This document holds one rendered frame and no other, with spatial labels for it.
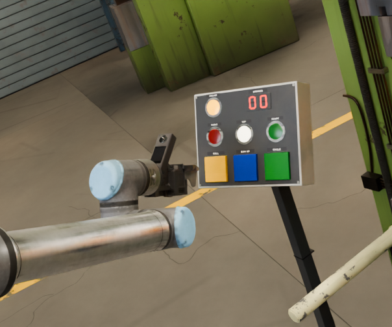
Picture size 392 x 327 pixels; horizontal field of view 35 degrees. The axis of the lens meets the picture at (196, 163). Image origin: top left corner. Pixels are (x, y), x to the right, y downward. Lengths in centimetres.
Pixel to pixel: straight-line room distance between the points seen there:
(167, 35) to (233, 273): 341
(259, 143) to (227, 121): 12
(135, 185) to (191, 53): 477
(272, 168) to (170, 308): 153
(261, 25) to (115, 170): 493
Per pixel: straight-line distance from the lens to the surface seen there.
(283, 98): 170
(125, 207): 144
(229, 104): 179
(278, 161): 170
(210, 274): 321
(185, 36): 614
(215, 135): 181
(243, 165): 175
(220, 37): 614
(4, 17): 898
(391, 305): 271
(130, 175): 145
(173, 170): 160
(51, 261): 106
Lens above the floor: 176
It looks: 23 degrees down
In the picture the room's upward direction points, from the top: 21 degrees counter-clockwise
